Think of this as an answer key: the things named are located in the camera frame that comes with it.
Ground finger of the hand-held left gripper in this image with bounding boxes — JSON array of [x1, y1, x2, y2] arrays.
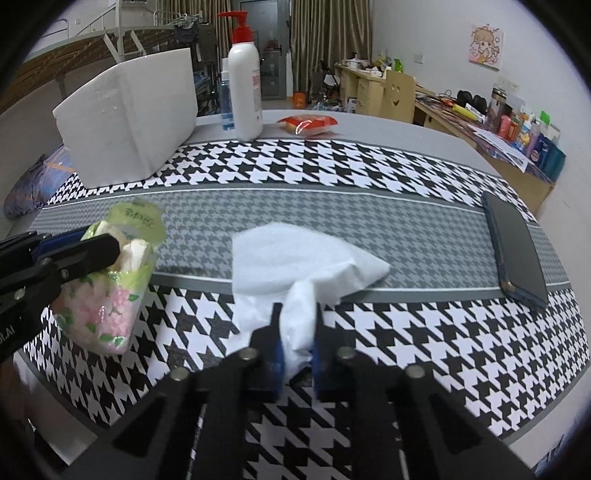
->
[[0, 232, 90, 260], [28, 233, 122, 289]]

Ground dark thermos bottle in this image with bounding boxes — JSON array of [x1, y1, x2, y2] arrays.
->
[[486, 88, 509, 132]]

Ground pink wall poster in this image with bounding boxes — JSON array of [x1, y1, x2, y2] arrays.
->
[[468, 23, 505, 71]]

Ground brown curtain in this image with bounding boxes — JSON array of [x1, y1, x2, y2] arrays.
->
[[290, 0, 374, 93], [154, 0, 232, 28]]

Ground grey metal bunk bed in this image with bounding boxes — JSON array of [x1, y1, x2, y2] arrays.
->
[[0, 0, 218, 116]]

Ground black bag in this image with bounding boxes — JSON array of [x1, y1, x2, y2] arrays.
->
[[456, 91, 488, 112]]

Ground wooden smiley chair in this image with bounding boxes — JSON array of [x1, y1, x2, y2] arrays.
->
[[379, 69, 416, 123]]

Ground floral tissue pack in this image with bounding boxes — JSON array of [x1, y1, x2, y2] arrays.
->
[[51, 199, 168, 356]]

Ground light wooden desk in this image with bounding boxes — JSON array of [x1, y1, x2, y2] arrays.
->
[[413, 90, 557, 222], [335, 62, 416, 116]]

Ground printed leaflet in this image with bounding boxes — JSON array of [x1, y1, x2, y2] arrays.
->
[[473, 126, 529, 172]]

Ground row of toiletry bottles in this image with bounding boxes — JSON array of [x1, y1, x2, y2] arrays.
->
[[496, 111, 566, 183]]

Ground red snack packet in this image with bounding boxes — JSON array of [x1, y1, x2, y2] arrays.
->
[[277, 114, 339, 137]]

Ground white red pump bottle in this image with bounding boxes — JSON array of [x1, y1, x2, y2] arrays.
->
[[217, 10, 264, 142]]

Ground houndstooth tablecloth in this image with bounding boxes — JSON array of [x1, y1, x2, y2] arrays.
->
[[14, 111, 591, 457]]

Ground white tissue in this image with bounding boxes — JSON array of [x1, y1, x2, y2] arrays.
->
[[231, 222, 392, 374]]

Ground blue clear spray bottle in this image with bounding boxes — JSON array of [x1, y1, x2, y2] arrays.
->
[[219, 69, 237, 131]]

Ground white foam box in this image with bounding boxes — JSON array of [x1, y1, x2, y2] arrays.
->
[[52, 47, 198, 189]]

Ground dark hanging clothes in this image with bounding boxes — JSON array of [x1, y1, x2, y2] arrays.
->
[[175, 18, 204, 42]]

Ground dark flat phone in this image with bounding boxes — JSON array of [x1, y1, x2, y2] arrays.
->
[[481, 191, 550, 310]]

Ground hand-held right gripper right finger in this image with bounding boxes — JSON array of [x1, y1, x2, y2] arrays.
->
[[313, 302, 536, 480]]

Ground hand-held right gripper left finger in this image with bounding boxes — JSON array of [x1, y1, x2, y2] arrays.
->
[[60, 302, 284, 480]]

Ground glass balcony door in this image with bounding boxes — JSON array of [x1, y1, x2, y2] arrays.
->
[[231, 0, 293, 100]]

